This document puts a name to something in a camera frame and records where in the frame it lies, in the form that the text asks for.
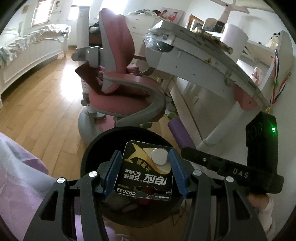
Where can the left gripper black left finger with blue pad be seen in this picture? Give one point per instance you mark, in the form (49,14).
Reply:
(55,220)

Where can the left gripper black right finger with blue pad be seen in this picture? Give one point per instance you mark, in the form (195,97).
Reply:
(236,218)

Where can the black battery card package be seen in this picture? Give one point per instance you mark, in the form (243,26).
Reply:
(145,172)

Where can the black trash bin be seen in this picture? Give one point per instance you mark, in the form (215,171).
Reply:
(122,209)

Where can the right hand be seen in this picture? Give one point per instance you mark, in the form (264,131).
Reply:
(258,201)

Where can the purple round rug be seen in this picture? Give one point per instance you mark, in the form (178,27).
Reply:
(24,184)

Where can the purple foam roller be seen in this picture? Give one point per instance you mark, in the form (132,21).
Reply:
(180,134)

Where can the white study desk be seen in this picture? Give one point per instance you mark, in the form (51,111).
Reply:
(208,62)

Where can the pink grey desk chair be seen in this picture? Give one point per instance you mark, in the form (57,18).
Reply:
(114,91)

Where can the white paper roll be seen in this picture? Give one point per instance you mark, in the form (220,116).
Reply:
(235,38)

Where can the white bed with bedding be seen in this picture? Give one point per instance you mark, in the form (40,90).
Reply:
(28,51)

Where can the white dresser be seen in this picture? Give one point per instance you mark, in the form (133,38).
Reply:
(140,25)

